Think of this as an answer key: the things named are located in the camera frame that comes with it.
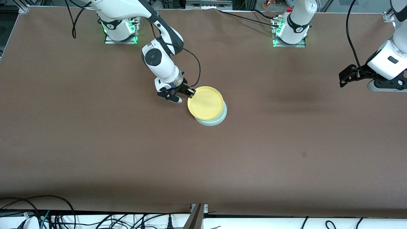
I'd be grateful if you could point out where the yellow round plate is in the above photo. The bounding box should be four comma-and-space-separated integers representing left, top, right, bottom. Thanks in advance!
187, 86, 224, 121

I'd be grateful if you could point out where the pale green round plate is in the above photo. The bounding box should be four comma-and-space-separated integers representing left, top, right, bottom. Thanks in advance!
194, 101, 228, 127

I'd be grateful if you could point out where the brown table cover cloth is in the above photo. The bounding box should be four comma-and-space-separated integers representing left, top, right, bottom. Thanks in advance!
0, 6, 407, 218

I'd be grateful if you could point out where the aluminium profile beam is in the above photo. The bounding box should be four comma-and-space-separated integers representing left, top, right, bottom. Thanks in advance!
183, 204, 209, 229

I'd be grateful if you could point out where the white side bench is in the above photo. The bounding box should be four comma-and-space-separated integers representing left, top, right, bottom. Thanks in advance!
0, 212, 407, 229

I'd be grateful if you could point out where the white round device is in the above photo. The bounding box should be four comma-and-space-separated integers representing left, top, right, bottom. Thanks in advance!
17, 216, 40, 229

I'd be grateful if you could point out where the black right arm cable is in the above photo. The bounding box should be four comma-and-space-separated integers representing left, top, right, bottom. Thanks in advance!
65, 0, 202, 88

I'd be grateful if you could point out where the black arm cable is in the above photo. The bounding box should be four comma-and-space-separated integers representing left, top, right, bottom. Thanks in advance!
65, 0, 202, 88
346, 0, 361, 67

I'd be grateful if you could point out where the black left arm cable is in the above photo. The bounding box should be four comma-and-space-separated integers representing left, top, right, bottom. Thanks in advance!
346, 0, 361, 67

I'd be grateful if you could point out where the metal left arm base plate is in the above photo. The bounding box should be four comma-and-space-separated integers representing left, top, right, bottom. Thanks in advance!
272, 17, 307, 48

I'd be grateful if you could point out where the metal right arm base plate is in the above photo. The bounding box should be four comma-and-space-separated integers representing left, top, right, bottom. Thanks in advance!
104, 14, 139, 45

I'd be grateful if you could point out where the grey metal frame piece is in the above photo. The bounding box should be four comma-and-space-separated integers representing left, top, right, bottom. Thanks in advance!
185, 0, 232, 10

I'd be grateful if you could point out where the long black base cable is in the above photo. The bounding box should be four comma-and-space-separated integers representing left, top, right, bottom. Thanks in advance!
218, 10, 280, 26

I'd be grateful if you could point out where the black looped floor cable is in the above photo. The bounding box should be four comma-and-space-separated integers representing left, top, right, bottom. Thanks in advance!
0, 195, 76, 229

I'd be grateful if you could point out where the green thin cable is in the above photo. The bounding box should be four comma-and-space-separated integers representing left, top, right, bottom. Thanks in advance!
40, 210, 51, 229

